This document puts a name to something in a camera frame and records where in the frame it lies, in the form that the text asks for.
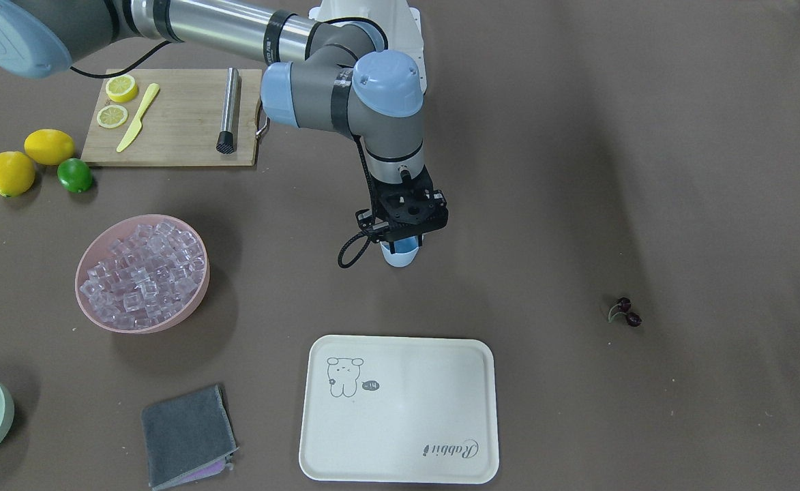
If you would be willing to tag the grey folded cloth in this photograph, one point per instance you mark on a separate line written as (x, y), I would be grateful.
(187, 438)

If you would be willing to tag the cream rabbit tray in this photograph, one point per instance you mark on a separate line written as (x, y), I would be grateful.
(400, 410)

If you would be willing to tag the yellow plastic knife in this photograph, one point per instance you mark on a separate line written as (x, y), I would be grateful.
(136, 124)

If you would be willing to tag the steel muddler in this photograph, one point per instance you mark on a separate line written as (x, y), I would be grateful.
(227, 136)

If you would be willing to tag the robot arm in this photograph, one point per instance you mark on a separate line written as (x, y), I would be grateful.
(339, 76)

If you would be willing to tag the lemon slice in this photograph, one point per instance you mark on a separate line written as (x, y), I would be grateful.
(121, 89)
(111, 116)

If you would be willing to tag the dark cherries pair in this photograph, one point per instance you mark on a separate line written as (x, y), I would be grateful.
(623, 307)

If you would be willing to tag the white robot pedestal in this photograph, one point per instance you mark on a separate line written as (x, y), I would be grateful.
(400, 22)

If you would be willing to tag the light blue plastic cup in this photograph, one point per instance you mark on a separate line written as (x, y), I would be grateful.
(400, 253)

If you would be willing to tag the wooden cutting board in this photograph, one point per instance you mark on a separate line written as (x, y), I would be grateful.
(182, 125)

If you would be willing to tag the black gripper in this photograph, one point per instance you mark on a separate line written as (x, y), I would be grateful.
(395, 239)

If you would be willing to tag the pink bowl of ice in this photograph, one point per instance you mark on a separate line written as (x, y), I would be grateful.
(143, 275)

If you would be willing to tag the green lime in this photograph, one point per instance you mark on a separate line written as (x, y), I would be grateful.
(75, 175)

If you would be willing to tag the whole yellow lemon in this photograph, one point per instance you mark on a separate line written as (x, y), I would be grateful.
(49, 147)
(17, 173)

